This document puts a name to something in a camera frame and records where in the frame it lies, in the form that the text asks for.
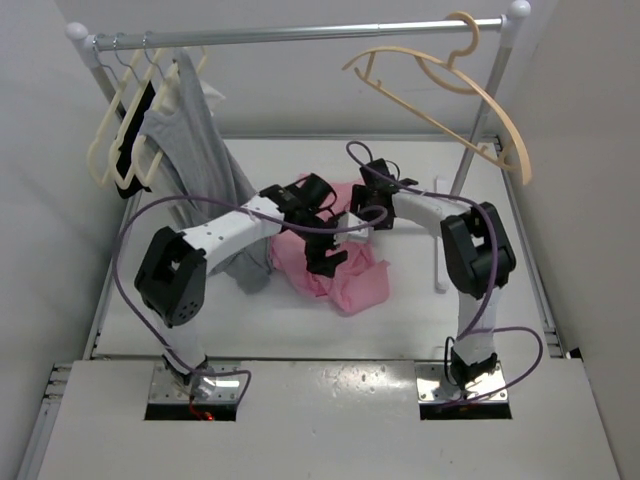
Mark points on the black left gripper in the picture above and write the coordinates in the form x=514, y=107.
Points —
x=318, y=263

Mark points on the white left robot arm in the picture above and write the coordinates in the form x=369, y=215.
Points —
x=172, y=276

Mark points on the grey t-shirt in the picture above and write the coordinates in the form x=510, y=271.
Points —
x=196, y=161

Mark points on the white garment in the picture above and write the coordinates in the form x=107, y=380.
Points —
x=171, y=100

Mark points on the pink t-shirt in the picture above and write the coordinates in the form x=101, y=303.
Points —
x=360, y=282

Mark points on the cream hanger with black garment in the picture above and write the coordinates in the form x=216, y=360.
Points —
x=147, y=78

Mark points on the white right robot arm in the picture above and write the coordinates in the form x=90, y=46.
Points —
x=477, y=253

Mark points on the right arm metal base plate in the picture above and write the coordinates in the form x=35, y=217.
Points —
x=433, y=388

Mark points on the white front cover panel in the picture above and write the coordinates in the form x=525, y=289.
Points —
x=308, y=420

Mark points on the silver clothes rack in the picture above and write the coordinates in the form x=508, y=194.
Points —
x=443, y=73

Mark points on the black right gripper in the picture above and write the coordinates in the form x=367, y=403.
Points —
x=361, y=195

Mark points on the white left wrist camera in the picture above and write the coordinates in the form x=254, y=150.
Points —
x=352, y=229

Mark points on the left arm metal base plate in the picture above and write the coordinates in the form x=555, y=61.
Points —
x=167, y=388

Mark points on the cream hanger outer left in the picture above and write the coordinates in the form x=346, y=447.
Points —
x=110, y=172

